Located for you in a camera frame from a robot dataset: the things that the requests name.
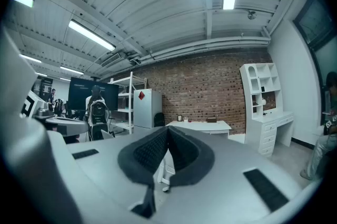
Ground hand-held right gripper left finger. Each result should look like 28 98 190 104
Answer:
65 125 170 224

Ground white ceiling pipes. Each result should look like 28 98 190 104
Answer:
131 25 272 65

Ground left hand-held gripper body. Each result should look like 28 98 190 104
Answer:
20 90 56 120

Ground large black display screen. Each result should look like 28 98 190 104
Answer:
67 76 120 112

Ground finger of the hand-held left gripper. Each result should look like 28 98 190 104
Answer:
45 117 90 137

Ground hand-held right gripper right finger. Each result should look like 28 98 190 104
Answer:
154 125 321 224

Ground ceiling air vent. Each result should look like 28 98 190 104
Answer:
101 52 122 69

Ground white refrigerator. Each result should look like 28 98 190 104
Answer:
133 88 163 129

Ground white metal shelf rack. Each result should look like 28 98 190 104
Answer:
108 71 147 135

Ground white shelf unit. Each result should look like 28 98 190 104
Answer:
239 62 294 158

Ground black office chair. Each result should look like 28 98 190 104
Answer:
53 98 66 116

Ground black and white backpack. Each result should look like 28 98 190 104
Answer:
88 100 110 126

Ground white desk with drawers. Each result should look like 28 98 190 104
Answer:
165 120 232 139

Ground black-framed window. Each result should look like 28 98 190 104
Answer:
292 0 337 82

